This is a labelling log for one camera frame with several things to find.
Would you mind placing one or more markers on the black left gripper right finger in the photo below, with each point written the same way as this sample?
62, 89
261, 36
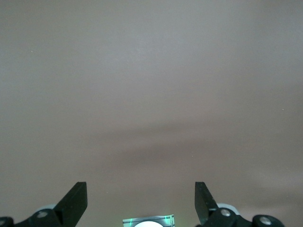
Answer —
203, 203

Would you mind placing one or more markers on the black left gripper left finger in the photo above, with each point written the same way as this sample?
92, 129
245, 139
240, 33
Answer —
73, 201

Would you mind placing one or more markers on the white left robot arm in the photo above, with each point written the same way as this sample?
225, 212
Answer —
149, 225

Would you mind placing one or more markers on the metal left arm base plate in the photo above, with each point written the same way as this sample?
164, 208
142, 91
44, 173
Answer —
127, 222

